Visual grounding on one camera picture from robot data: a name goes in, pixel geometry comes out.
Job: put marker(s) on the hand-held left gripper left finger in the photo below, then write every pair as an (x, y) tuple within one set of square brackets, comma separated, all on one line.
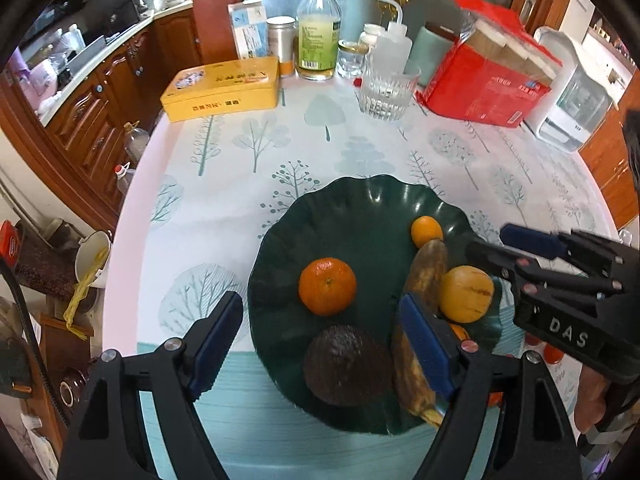
[(217, 345)]

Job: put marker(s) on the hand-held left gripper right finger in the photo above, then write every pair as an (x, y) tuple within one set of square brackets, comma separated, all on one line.
[(425, 350)]

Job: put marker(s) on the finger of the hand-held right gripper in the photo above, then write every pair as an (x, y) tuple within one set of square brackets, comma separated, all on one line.
[(492, 260), (530, 242)]

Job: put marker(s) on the yellow striped melon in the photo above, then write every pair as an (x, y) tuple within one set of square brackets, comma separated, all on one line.
[(467, 294)]

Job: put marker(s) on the overripe brown banana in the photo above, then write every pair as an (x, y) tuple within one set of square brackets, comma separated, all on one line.
[(427, 270)]

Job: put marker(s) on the small yellow orange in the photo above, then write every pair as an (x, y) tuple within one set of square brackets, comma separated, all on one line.
[(426, 230)]

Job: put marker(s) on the dark brown avocado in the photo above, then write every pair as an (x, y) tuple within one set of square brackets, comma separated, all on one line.
[(345, 365)]

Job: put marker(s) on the dark green scalloped plate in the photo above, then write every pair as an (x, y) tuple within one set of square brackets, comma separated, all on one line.
[(360, 220)]

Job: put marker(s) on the person's right hand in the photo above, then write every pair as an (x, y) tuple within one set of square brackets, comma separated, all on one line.
[(590, 395)]

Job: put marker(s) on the red cherry tomato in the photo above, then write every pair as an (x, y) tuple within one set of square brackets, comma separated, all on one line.
[(553, 355), (495, 399)]

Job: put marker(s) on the wooden door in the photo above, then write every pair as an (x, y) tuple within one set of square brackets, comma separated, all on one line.
[(605, 160)]

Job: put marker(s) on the white countertop appliance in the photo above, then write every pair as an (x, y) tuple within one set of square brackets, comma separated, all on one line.
[(575, 110)]

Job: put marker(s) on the yellow cloth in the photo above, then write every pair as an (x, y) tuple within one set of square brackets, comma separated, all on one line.
[(80, 295)]

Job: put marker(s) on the white enamel pot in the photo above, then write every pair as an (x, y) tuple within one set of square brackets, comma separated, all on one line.
[(97, 260)]

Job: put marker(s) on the brown ceramic jar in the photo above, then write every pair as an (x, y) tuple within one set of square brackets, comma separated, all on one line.
[(72, 387)]

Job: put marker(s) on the red package of paper cups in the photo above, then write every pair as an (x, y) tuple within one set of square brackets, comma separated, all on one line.
[(475, 90)]

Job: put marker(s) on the plastic bottle with red cap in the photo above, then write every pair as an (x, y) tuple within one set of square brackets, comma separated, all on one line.
[(123, 176)]

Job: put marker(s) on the clear glass tumbler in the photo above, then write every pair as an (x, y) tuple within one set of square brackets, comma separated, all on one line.
[(387, 95)]

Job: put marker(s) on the pale green canister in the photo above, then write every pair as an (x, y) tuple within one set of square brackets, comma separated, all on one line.
[(432, 50)]

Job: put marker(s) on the clear plastic oil bottle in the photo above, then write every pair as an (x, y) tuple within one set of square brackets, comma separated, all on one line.
[(136, 141)]

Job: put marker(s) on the white plastic wash bottle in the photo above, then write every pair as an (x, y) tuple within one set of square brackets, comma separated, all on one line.
[(392, 52)]

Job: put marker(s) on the red round tin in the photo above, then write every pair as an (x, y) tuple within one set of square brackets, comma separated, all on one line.
[(9, 245)]

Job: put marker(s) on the small glass jar gold lid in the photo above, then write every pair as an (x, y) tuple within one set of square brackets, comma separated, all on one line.
[(352, 60)]

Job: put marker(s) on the white pill bottle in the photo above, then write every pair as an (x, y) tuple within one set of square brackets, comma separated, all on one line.
[(372, 35)]

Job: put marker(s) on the yellow tin box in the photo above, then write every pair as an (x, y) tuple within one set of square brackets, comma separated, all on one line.
[(220, 90)]

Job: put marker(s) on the wooden kitchen cabinet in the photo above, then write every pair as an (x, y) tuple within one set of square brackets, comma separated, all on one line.
[(100, 110)]

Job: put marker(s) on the glass bottle with green label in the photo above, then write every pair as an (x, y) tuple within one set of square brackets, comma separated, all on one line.
[(317, 45)]

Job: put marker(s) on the silver metal can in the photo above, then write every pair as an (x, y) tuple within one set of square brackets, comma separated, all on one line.
[(281, 45)]

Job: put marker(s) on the white and blue carton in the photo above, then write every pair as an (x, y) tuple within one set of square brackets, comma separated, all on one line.
[(247, 30)]

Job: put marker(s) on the pink kitchen appliance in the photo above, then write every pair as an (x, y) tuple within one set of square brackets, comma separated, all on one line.
[(42, 71)]

